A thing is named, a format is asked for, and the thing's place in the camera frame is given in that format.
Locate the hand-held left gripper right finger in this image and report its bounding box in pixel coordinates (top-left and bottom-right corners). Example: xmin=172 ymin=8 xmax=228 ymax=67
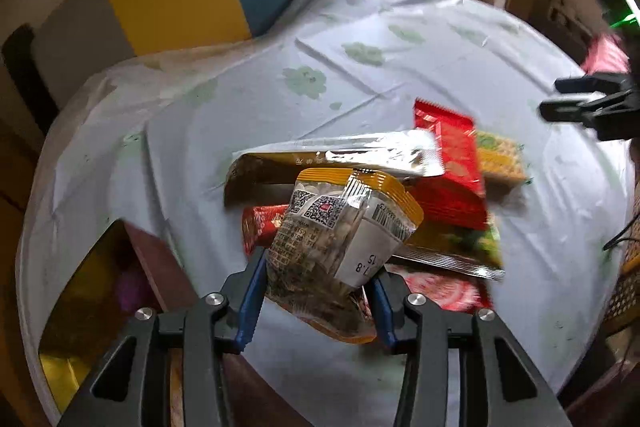
xmin=362 ymin=269 xmax=573 ymax=427

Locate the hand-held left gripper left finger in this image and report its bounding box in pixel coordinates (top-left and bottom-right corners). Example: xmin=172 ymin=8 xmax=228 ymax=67
xmin=57 ymin=247 xmax=268 ymax=427

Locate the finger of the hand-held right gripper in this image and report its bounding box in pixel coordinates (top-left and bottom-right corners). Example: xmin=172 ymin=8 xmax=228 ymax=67
xmin=555 ymin=74 xmax=637 ymax=96
xmin=539 ymin=89 xmax=640 ymax=124

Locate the clear yellow-edged seed bag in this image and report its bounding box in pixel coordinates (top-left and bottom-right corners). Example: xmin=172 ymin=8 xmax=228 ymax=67
xmin=264 ymin=167 xmax=425 ymax=345

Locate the maroon box with gold inside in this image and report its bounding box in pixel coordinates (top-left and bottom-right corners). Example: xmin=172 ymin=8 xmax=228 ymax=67
xmin=37 ymin=217 xmax=201 ymax=413

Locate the pink red packet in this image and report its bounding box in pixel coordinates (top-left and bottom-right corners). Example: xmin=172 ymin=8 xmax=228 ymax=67
xmin=581 ymin=33 xmax=632 ymax=76

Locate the red and white snack packet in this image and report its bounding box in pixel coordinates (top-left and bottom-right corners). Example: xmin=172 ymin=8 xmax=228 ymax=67
xmin=360 ymin=272 xmax=496 ymax=323

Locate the small dark red snack packet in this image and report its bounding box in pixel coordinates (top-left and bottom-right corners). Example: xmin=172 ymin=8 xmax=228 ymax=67
xmin=241 ymin=204 xmax=291 ymax=256

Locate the silver edged snack packet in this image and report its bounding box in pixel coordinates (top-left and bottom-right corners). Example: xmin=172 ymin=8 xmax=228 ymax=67
xmin=390 ymin=247 xmax=506 ymax=282

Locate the green and yellow snack packet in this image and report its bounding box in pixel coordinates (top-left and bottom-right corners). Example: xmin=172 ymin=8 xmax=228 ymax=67
xmin=400 ymin=214 xmax=503 ymax=268

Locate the red snack packet pale label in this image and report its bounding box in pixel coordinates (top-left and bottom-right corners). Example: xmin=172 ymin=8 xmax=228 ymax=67
xmin=413 ymin=99 xmax=487 ymax=198

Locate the purple wrapped snack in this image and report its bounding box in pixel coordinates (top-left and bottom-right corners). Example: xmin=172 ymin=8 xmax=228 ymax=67
xmin=115 ymin=269 xmax=151 ymax=315

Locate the red ribbed snack packet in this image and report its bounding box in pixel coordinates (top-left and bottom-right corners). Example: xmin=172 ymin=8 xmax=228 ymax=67
xmin=405 ymin=179 xmax=491 ymax=230

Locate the wicker basket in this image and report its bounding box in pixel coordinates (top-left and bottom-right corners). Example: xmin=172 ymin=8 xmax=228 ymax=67
xmin=602 ymin=252 xmax=640 ymax=333

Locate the brown and silver snack bag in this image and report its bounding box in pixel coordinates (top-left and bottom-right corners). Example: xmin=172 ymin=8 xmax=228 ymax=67
xmin=223 ymin=130 xmax=447 ymax=208

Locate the white floral tablecloth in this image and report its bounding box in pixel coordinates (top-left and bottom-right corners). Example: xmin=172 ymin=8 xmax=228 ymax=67
xmin=15 ymin=0 xmax=638 ymax=427

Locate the black cable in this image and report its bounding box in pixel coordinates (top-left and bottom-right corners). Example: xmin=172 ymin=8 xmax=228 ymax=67
xmin=602 ymin=212 xmax=640 ymax=251

